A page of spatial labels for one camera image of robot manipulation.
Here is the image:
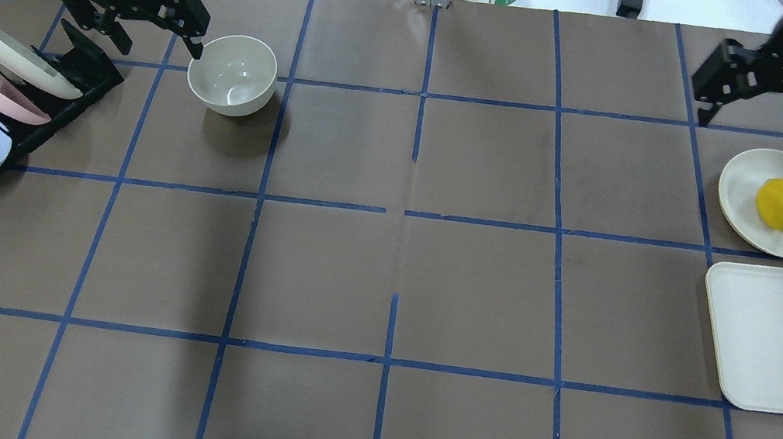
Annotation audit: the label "white ceramic bowl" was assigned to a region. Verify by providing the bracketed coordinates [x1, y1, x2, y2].
[185, 35, 279, 117]

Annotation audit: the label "cream round plate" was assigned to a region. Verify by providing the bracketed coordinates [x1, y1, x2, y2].
[718, 147, 783, 258]

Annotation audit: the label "beige plate in rack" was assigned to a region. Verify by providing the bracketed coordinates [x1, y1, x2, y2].
[0, 29, 82, 100]

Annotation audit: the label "black dish rack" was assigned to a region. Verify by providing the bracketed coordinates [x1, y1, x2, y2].
[0, 10, 133, 262]

